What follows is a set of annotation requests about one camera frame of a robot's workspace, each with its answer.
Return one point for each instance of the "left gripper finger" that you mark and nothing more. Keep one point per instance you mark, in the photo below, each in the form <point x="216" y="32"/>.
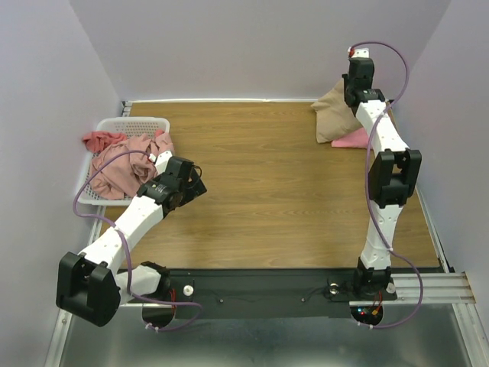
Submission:
<point x="193" y="190"/>
<point x="195" y="175"/>

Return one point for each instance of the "folded bright pink t shirt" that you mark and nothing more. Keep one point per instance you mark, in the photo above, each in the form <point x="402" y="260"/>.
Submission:
<point x="357" y="139"/>

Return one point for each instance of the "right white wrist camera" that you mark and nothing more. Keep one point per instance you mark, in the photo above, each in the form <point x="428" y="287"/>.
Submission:
<point x="358" y="52"/>

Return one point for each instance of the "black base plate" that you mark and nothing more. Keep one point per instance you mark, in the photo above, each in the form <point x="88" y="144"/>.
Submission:
<point x="269" y="293"/>

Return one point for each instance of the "red crumpled t shirt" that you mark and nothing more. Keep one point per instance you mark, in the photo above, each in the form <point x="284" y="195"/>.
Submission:
<point x="98" y="141"/>

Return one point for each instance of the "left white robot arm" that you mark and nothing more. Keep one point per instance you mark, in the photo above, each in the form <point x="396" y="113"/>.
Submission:
<point x="93" y="283"/>

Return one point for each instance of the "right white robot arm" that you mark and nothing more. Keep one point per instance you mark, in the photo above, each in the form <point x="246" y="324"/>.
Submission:
<point x="391" y="175"/>

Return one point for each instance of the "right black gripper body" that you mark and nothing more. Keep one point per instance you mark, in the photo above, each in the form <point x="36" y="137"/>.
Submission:
<point x="347" y="93"/>

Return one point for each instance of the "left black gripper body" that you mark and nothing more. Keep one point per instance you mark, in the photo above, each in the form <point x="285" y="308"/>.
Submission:
<point x="158" y="181"/>

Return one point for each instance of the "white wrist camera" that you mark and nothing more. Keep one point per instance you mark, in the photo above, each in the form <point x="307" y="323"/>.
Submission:
<point x="358" y="52"/>
<point x="161" y="161"/>

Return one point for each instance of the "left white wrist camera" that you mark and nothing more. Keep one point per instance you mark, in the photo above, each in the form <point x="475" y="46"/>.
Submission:
<point x="161" y="161"/>

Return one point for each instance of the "dusty pink crumpled t shirt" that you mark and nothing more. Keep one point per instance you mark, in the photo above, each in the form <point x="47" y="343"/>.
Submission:
<point x="122" y="168"/>

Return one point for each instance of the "beige t shirt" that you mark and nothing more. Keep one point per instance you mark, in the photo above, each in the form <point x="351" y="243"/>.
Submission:
<point x="334" y="119"/>

